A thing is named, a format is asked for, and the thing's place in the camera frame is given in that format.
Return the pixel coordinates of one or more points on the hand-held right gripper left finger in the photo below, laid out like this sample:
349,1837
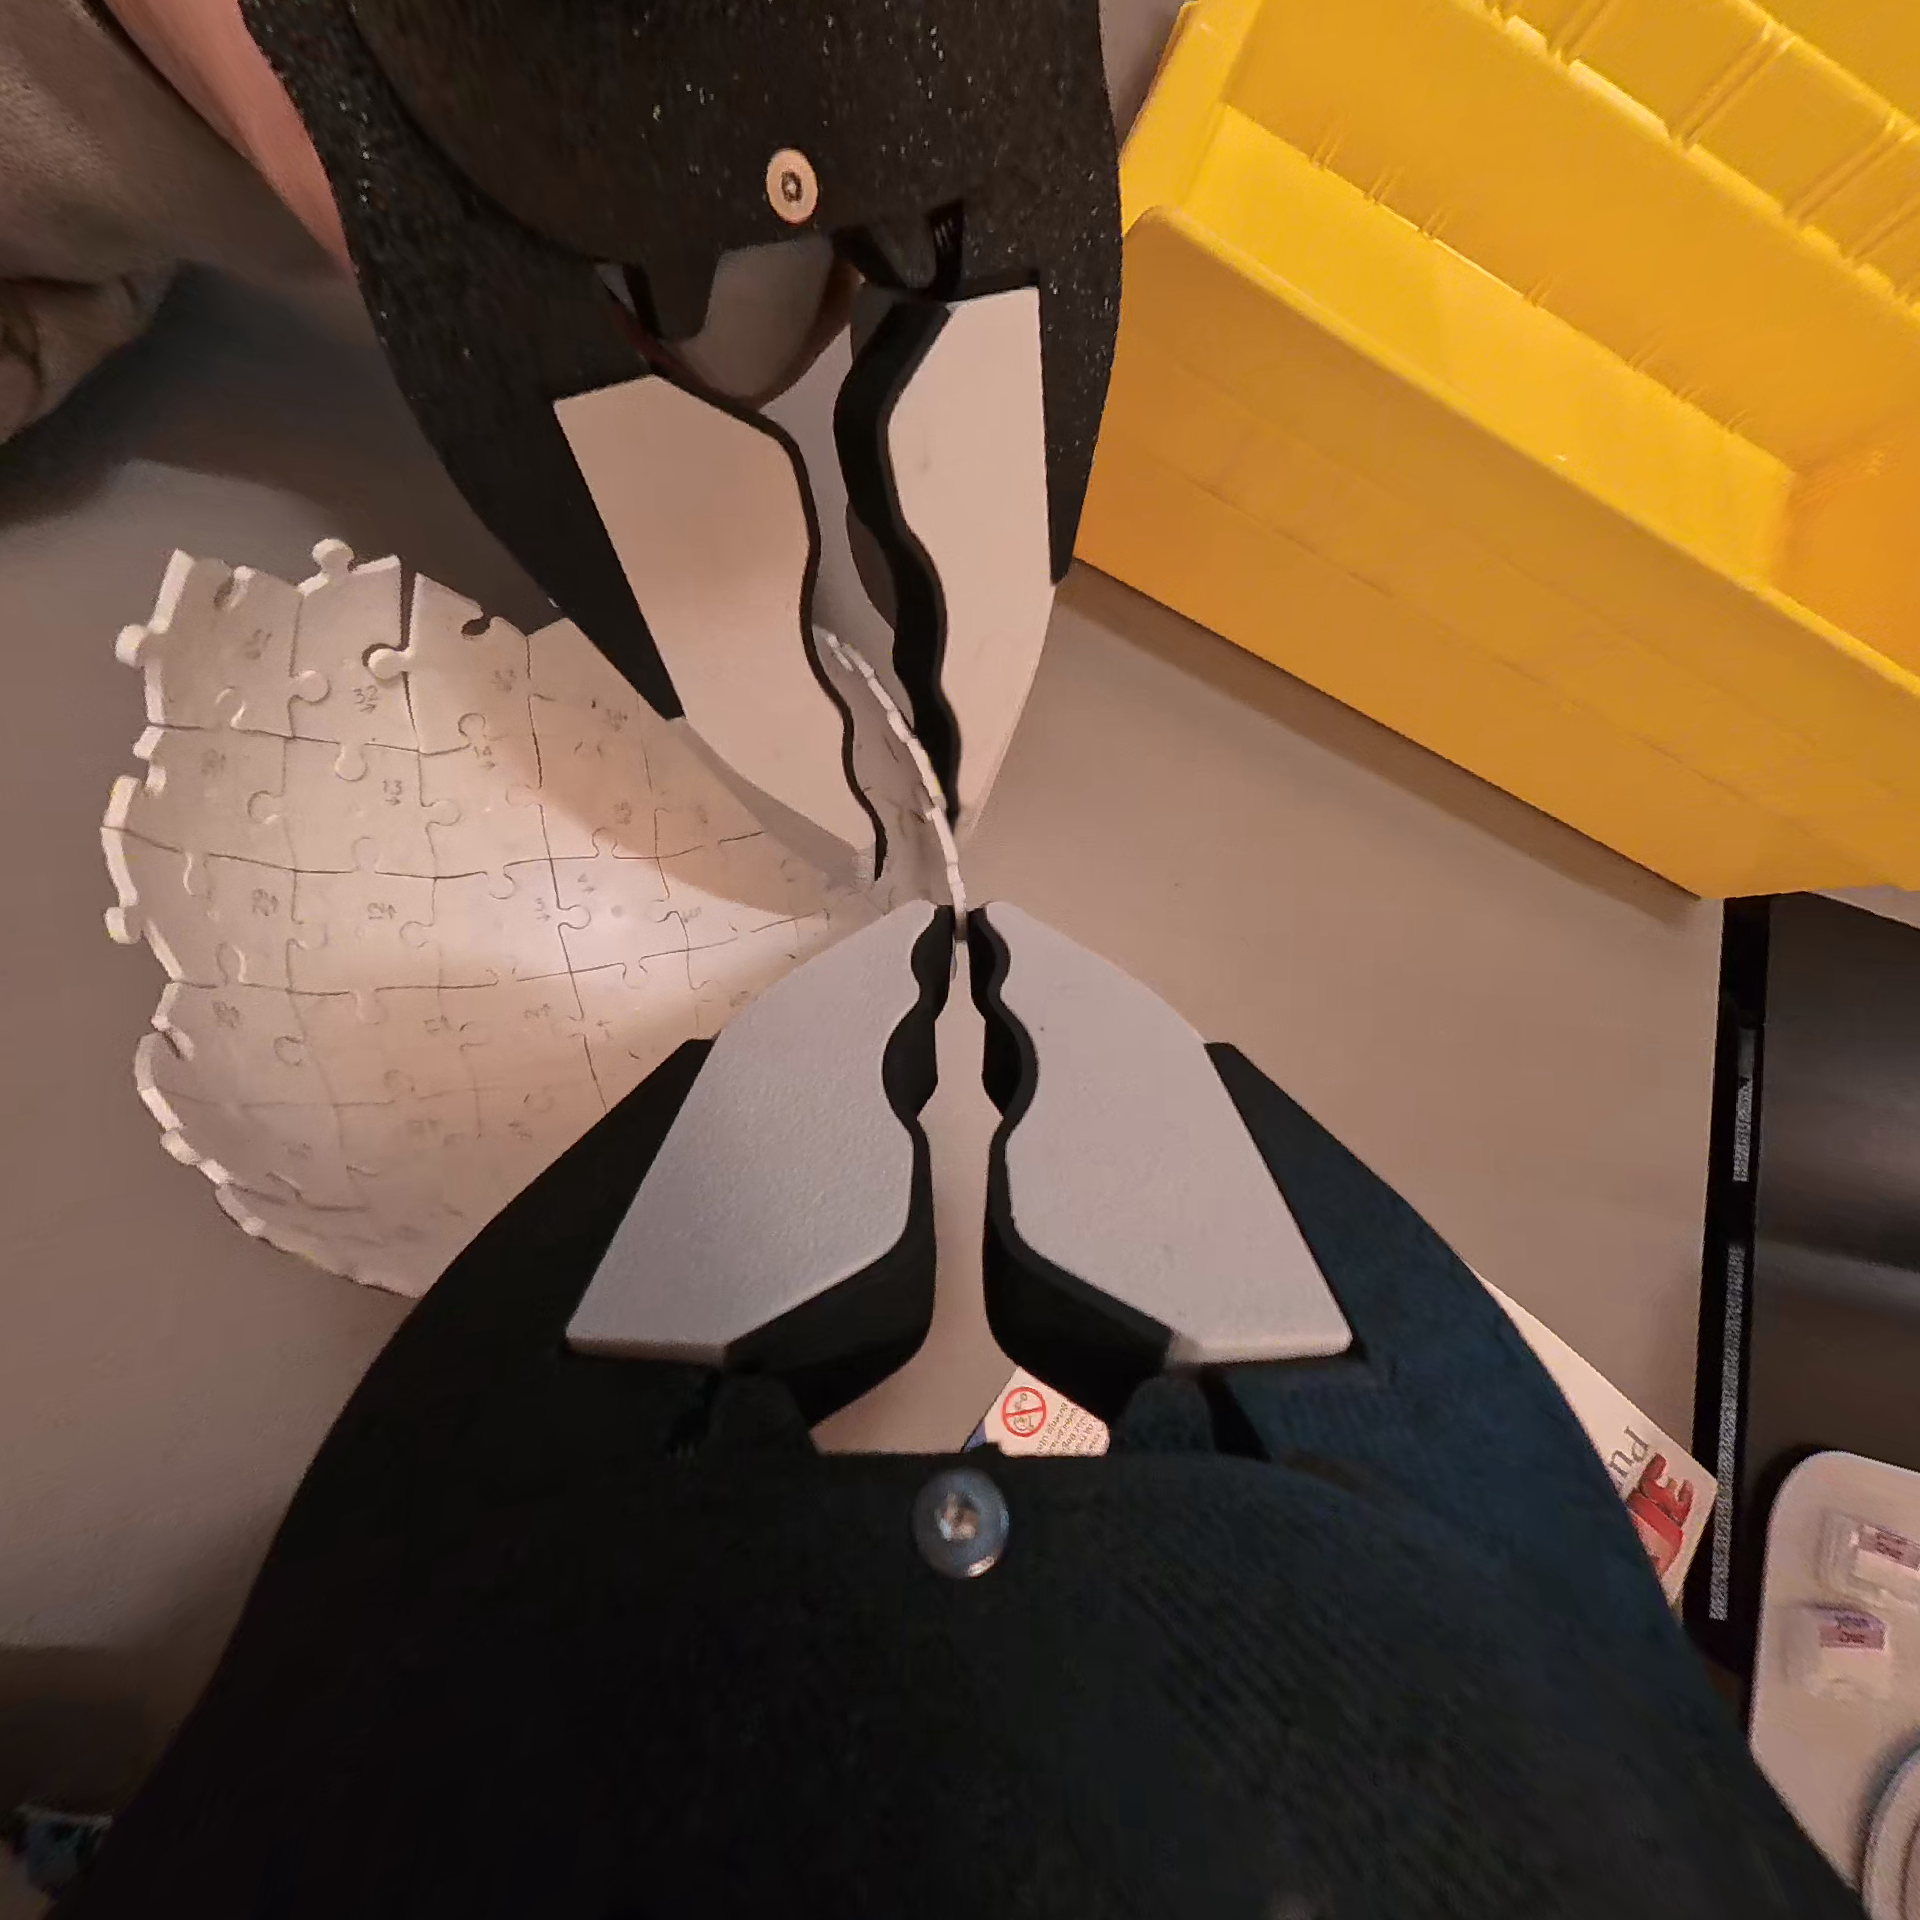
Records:
750,1201

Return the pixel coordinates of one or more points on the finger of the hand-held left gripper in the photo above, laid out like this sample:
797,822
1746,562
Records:
706,570
984,481

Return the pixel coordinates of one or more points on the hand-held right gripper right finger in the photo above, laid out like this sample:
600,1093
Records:
1169,1201

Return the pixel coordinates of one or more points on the white puzzle ball half shell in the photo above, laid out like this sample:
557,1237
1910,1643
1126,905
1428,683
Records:
375,899

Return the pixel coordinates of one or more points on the person's left forearm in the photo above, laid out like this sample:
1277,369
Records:
209,88

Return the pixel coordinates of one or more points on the white puzzle instruction leaflet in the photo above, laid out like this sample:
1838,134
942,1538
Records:
1655,1517

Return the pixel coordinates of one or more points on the stacked yellow plastic bins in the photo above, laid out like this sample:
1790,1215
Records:
1498,452

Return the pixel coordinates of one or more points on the black table edge strip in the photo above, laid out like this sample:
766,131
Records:
1732,1201

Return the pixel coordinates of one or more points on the dark glossy panel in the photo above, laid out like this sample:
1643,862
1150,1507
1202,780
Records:
1845,1169

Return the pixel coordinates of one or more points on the small purple label packet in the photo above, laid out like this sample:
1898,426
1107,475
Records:
1841,1650
1871,1548

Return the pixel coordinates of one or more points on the white plastic tray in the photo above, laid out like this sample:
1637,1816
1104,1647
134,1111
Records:
1800,1742

